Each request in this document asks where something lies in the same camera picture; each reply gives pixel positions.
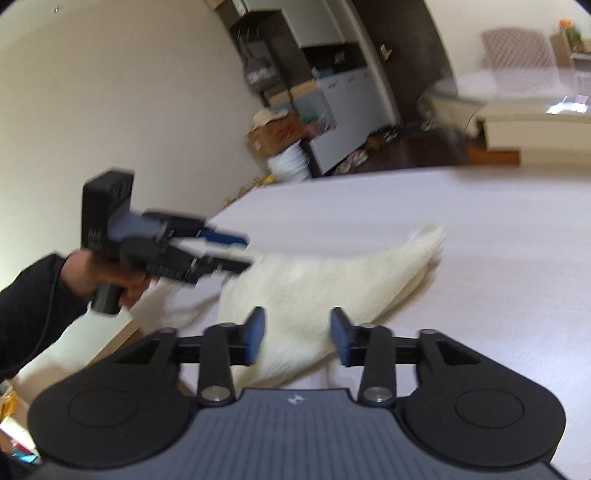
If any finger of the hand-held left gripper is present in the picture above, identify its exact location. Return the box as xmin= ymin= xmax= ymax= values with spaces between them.
xmin=148 ymin=244 xmax=254 ymax=284
xmin=143 ymin=211 xmax=250 ymax=247

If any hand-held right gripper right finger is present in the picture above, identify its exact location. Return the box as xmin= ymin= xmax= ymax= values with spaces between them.
xmin=329 ymin=307 xmax=481 ymax=407

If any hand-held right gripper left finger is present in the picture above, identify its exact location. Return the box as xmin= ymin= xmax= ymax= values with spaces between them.
xmin=113 ymin=307 xmax=267 ymax=407

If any cream terry towel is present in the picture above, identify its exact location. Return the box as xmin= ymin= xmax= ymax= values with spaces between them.
xmin=139 ymin=224 xmax=448 ymax=388

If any person's left forearm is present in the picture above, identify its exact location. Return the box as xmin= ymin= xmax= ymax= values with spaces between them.
xmin=0 ymin=253 xmax=90 ymax=384

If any person's left hand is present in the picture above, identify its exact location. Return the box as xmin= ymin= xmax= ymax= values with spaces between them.
xmin=62 ymin=249 xmax=153 ymax=309

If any row of yellow-capped bottles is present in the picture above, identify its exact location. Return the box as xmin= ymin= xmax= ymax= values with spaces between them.
xmin=222 ymin=172 xmax=283 ymax=207

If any white plastic bucket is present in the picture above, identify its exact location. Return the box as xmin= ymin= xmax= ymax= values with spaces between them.
xmin=268 ymin=143 xmax=311 ymax=184

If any cardboard box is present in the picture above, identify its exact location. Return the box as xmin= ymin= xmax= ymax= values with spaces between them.
xmin=247 ymin=115 xmax=305 ymax=160

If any straw hat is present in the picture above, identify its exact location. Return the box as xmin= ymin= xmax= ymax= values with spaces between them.
xmin=252 ymin=108 xmax=291 ymax=130

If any row of shoes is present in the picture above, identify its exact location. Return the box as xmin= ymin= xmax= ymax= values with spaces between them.
xmin=335 ymin=126 xmax=402 ymax=176

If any grey hanging bag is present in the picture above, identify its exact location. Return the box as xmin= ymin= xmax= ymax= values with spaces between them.
xmin=242 ymin=34 xmax=284 ymax=93

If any grey white hallway cabinet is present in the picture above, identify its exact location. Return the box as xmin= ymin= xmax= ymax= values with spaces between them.
xmin=205 ymin=0 xmax=402 ymax=178

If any dark brown door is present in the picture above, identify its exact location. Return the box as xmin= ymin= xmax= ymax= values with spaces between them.
xmin=353 ymin=0 xmax=458 ymax=130

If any glass-topped dining table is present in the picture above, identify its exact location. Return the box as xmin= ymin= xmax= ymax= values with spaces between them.
xmin=418 ymin=69 xmax=591 ymax=167

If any quilted beige chair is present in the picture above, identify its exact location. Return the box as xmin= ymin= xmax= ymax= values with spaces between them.
xmin=480 ymin=28 xmax=561 ymax=81

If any wooden tabletop rack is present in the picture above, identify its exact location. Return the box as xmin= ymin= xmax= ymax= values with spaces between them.
xmin=549 ymin=23 xmax=591 ymax=70

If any orange-lidded pickle jar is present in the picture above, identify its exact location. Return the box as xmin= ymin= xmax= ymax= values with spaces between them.
xmin=558 ymin=18 xmax=583 ymax=47

